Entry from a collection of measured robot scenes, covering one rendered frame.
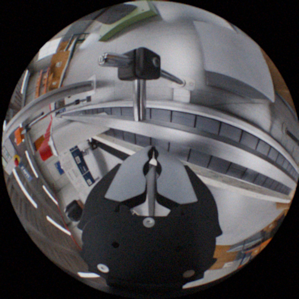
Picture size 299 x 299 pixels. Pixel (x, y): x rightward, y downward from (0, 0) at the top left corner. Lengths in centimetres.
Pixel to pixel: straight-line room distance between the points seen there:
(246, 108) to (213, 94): 7
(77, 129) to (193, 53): 28
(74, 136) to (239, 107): 32
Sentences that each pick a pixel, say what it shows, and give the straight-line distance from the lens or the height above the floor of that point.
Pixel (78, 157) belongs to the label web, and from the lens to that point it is 57.
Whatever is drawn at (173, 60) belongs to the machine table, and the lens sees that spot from 22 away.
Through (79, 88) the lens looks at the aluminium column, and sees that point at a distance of 43.
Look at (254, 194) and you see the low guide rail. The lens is 20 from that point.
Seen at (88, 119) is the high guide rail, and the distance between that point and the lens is 18.
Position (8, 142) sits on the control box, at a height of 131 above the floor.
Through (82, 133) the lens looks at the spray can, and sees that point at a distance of 23.
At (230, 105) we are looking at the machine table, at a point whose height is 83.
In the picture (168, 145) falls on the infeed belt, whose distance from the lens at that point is 18.
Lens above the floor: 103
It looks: 46 degrees down
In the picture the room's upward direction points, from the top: 129 degrees counter-clockwise
